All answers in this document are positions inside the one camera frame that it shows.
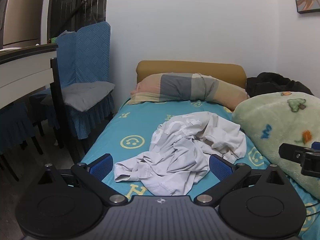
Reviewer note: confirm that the dark window grille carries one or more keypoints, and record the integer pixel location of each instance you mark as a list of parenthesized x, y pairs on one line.
[(71, 15)]

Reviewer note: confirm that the white t-shirt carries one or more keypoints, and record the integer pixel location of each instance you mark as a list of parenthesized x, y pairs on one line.
[(179, 152)]

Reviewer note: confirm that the black garment by wall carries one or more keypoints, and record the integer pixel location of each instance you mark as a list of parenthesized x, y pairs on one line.
[(267, 82)]

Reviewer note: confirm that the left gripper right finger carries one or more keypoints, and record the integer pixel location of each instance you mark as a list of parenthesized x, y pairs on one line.
[(231, 178)]

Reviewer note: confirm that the green dinosaur fleece blanket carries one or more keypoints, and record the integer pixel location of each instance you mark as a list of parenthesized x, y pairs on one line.
[(270, 120)]

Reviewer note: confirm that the colour block pillow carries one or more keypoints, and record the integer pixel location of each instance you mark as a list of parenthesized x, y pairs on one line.
[(165, 87)]

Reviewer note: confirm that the white dining table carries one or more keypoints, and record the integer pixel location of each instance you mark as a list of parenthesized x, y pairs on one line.
[(23, 71)]

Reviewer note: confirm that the brown refrigerator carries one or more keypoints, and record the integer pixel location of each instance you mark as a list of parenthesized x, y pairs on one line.
[(20, 23)]

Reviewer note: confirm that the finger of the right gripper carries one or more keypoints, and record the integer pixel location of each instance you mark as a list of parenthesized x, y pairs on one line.
[(292, 152)]

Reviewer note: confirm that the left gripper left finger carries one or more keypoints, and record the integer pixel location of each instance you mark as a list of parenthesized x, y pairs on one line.
[(91, 177)]

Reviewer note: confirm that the grey seat cushion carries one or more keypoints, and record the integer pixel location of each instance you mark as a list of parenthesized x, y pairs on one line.
[(83, 96)]

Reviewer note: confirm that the blue covered chair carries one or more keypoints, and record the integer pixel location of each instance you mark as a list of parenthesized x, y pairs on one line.
[(83, 57)]

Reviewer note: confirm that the teal smiley bed sheet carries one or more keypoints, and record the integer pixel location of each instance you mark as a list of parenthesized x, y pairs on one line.
[(129, 134)]

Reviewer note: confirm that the mustard yellow headboard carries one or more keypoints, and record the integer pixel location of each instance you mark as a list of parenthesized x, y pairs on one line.
[(230, 73)]

